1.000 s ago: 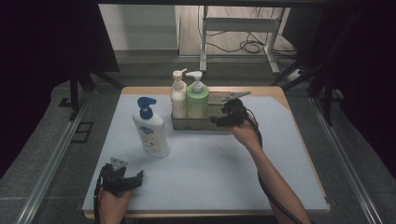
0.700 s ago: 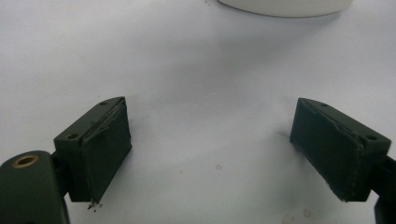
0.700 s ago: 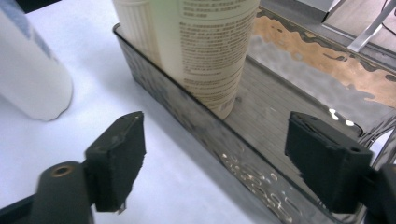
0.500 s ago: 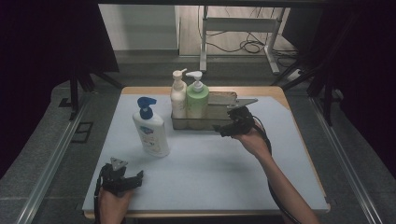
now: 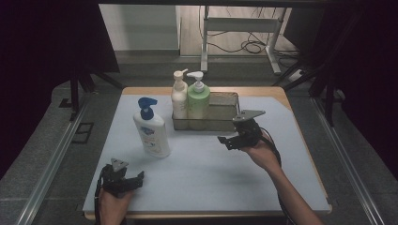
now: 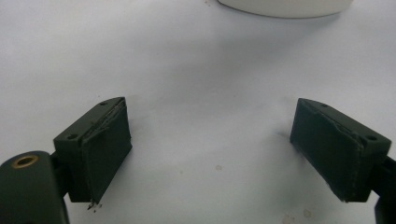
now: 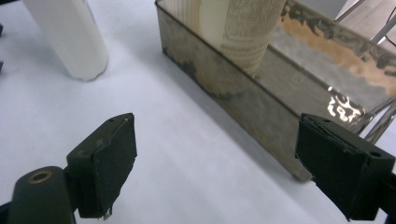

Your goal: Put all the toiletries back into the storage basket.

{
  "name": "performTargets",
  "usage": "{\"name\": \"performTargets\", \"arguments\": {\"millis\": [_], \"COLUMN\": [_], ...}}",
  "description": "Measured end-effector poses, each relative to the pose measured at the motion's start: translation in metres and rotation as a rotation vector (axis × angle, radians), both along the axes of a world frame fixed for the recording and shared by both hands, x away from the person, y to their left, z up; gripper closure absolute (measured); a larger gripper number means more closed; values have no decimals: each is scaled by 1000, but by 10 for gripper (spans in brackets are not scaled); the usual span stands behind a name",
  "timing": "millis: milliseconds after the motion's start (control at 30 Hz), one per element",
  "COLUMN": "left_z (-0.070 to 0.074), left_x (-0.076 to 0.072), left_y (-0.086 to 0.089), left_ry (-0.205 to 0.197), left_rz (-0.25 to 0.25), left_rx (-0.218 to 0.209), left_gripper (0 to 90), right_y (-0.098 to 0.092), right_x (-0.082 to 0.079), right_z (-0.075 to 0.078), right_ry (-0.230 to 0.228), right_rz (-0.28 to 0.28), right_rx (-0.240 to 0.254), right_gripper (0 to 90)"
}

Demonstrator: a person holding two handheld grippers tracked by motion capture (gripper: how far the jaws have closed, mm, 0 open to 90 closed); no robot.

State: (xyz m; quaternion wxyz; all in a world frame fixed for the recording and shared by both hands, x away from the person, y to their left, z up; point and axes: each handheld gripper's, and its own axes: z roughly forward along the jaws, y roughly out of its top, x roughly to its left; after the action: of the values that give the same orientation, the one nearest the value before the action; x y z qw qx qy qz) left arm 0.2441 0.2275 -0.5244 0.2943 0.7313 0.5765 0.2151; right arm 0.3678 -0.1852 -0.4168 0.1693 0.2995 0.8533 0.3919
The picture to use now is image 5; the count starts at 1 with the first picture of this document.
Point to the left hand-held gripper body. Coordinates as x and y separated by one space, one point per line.
114 182

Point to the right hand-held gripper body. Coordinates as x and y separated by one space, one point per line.
248 132

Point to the metal mesh basket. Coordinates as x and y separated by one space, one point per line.
222 114

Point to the white bottle with blue pump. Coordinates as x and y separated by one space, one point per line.
153 134

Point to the green bottle with white pump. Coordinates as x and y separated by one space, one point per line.
198 100

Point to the white pump bottle orange label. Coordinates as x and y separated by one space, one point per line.
179 100

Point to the person's left hand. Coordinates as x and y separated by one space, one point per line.
112 203

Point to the person's right hand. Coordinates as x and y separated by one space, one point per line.
263 154

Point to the light blue table mat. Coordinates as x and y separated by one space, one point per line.
203 181

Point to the white power strip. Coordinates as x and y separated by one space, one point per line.
296 75

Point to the black metal stand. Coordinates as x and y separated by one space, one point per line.
74 93
328 93

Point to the dark curtain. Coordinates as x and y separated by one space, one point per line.
37 62
372 78

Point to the black floor bracket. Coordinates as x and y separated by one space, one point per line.
83 132

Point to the aluminium rail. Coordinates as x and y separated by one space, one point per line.
53 162
347 162

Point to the white metal desk frame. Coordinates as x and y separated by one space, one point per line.
241 24

